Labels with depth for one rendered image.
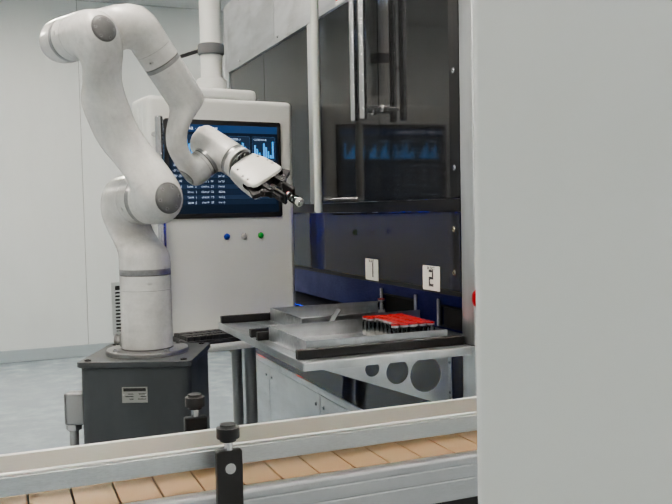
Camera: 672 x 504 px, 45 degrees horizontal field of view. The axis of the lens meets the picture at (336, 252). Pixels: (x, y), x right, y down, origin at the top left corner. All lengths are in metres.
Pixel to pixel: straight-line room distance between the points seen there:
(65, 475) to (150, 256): 1.20
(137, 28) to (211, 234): 0.86
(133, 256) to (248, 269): 0.80
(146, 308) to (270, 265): 0.85
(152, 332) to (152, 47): 0.66
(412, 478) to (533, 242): 0.63
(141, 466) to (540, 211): 0.60
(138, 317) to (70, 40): 0.63
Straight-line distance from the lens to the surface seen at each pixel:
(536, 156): 0.23
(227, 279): 2.65
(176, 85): 2.03
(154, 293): 1.94
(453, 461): 0.87
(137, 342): 1.96
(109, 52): 1.86
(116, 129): 1.91
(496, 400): 0.26
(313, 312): 2.37
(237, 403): 2.84
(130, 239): 1.98
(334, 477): 0.82
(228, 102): 2.67
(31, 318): 7.16
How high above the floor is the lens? 1.19
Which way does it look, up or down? 3 degrees down
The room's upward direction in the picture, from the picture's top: 1 degrees counter-clockwise
